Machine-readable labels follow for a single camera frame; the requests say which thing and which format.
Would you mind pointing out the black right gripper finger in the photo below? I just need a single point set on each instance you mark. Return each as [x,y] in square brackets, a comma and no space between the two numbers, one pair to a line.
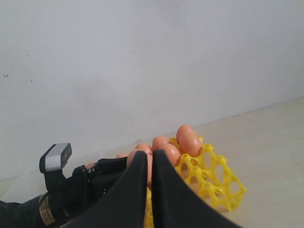
[175,205]

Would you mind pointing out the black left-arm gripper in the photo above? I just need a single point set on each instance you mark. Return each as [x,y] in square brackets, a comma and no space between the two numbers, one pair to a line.
[122,207]

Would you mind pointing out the yellow plastic egg tray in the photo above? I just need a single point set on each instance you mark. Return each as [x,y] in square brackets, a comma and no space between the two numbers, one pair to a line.
[210,177]

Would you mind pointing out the brown egg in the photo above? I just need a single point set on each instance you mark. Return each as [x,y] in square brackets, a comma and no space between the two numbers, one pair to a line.
[144,147]
[159,141]
[122,155]
[184,129]
[172,153]
[191,144]
[149,163]

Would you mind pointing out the clear plastic bin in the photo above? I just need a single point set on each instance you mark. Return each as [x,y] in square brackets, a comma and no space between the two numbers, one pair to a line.
[26,187]

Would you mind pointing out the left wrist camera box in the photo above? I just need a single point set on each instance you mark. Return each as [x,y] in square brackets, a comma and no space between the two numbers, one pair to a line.
[55,158]

